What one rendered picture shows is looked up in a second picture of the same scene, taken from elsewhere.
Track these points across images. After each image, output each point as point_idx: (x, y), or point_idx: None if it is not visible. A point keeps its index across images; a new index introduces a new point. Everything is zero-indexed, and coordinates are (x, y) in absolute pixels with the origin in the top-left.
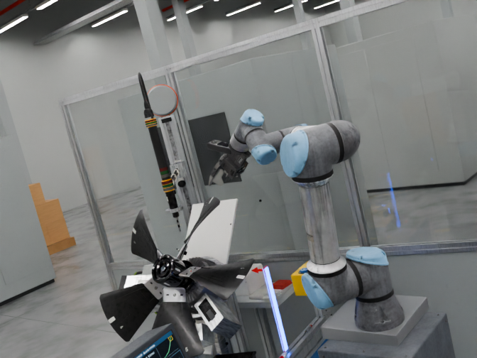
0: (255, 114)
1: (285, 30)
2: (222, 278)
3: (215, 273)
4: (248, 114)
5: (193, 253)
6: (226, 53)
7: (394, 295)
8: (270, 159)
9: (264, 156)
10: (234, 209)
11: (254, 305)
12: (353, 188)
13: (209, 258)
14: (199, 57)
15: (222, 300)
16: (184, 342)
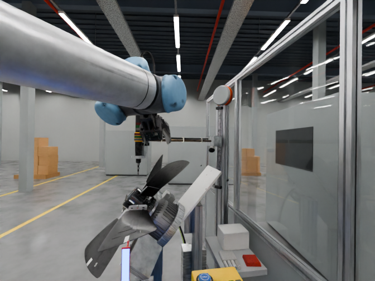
0: (134, 61)
1: (311, 16)
2: (123, 229)
3: (131, 220)
4: (125, 59)
5: (184, 197)
6: (263, 58)
7: None
8: (111, 118)
9: (96, 110)
10: (214, 179)
11: (216, 261)
12: (347, 217)
13: (178, 206)
14: (249, 65)
15: (159, 244)
16: (100, 257)
